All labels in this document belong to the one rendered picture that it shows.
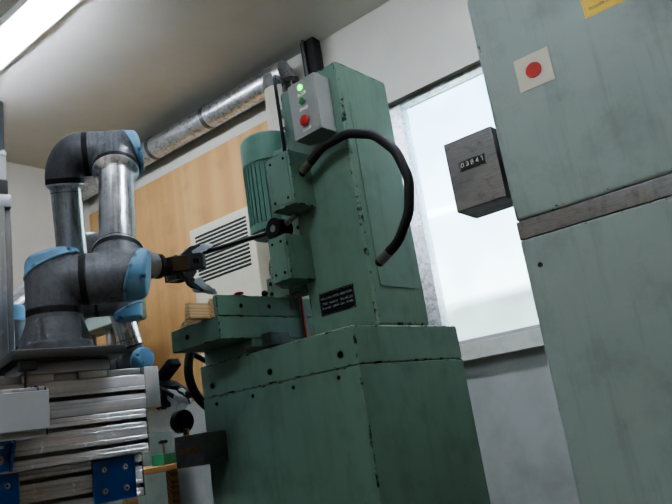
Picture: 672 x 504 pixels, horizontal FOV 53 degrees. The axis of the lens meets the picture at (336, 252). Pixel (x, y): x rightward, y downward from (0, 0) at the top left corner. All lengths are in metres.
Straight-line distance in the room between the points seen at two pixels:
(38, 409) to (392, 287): 0.85
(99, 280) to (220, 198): 2.80
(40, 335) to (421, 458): 0.89
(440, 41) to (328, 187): 1.88
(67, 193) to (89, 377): 0.54
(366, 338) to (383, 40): 2.42
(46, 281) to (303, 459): 0.71
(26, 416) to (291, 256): 0.73
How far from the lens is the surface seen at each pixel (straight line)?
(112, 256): 1.55
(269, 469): 1.75
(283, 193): 1.76
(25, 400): 1.35
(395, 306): 1.69
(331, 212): 1.75
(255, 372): 1.76
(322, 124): 1.75
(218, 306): 1.75
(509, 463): 3.12
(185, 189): 4.56
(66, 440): 1.49
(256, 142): 2.05
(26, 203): 5.22
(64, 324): 1.52
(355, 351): 1.52
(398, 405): 1.61
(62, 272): 1.54
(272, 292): 1.99
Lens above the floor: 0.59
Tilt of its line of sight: 14 degrees up
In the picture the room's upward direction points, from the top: 9 degrees counter-clockwise
